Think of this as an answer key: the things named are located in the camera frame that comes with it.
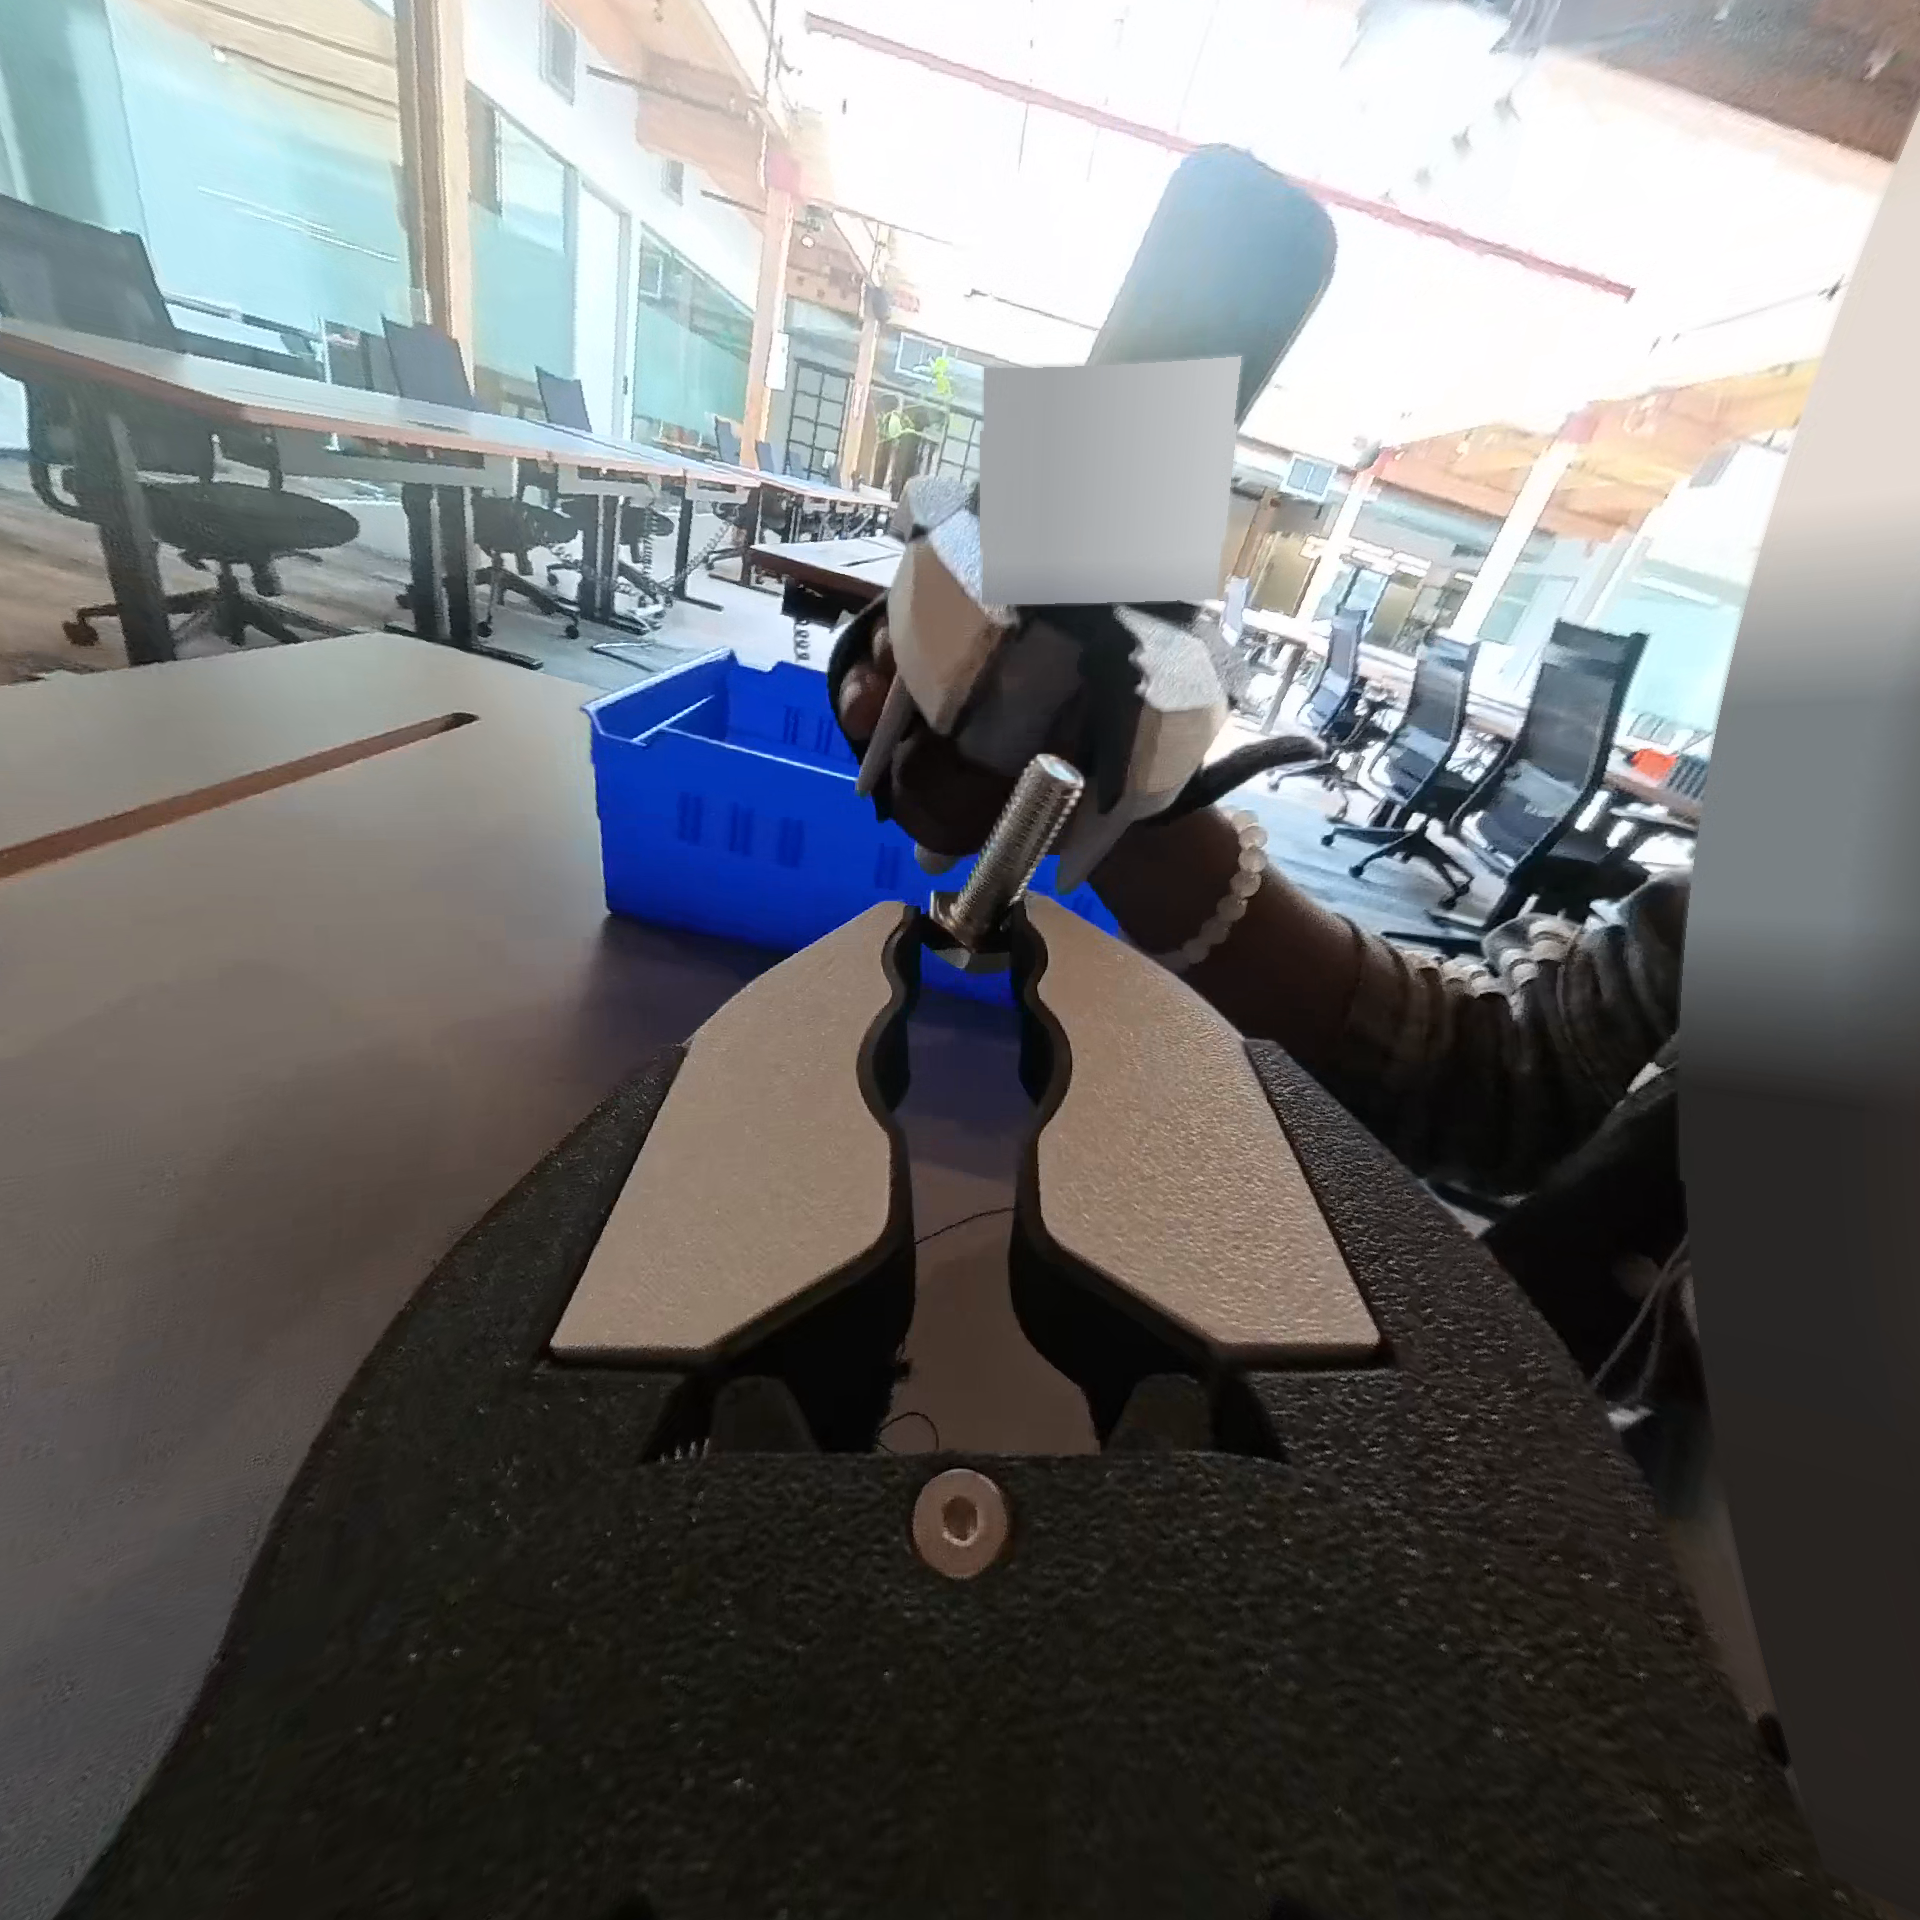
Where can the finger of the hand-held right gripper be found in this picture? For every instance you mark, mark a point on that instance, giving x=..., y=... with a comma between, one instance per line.
x=944, y=602
x=1178, y=690

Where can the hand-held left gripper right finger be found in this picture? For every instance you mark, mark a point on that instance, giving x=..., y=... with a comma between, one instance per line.
x=1184, y=1185

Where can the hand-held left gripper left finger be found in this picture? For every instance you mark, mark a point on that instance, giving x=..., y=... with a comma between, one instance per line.
x=749, y=1169

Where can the steel bolt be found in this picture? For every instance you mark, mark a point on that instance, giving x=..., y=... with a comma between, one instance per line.
x=1022, y=840

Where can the steel nut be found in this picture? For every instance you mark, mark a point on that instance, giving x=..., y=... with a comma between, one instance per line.
x=992, y=960

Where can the blue plastic bin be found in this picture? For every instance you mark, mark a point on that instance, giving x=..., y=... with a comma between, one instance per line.
x=721, y=825

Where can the person's right forearm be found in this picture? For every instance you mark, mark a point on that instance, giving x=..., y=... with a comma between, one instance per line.
x=1351, y=1020

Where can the person's right hand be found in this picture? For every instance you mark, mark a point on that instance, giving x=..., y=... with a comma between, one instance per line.
x=939, y=786

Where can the short wooden desk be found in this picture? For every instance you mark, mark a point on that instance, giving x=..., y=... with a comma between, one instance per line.
x=841, y=563

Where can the black mesh office chair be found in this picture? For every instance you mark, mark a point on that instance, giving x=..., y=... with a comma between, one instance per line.
x=1562, y=765
x=1418, y=749

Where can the dark blue office chair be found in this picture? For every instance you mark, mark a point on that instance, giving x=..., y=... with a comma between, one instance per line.
x=481, y=496
x=602, y=496

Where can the person's dark clothing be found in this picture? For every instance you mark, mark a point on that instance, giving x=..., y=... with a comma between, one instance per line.
x=1605, y=1200

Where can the wooden support column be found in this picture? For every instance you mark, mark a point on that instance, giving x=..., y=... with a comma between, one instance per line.
x=435, y=180

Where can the long wooden office desk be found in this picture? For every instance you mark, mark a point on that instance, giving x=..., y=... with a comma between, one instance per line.
x=302, y=399

